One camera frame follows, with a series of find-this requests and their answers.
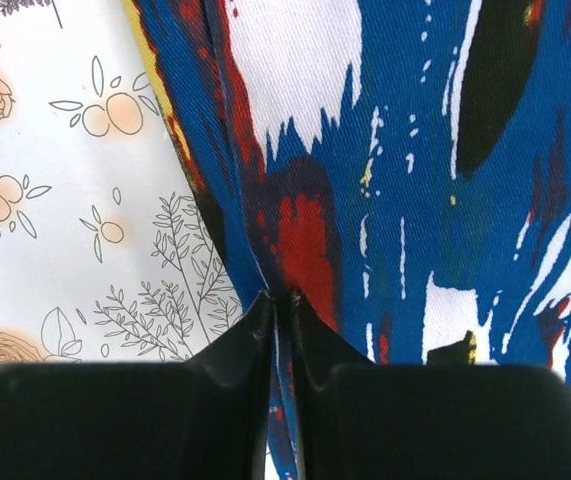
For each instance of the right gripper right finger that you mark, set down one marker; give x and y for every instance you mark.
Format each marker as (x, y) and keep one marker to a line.
(360, 420)

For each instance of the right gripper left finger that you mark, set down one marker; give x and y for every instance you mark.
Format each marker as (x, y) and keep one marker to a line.
(204, 418)

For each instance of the blue patterned trousers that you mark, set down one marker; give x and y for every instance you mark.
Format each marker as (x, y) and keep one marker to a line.
(405, 165)

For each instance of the floral table mat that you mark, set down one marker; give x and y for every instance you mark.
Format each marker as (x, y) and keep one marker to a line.
(103, 252)

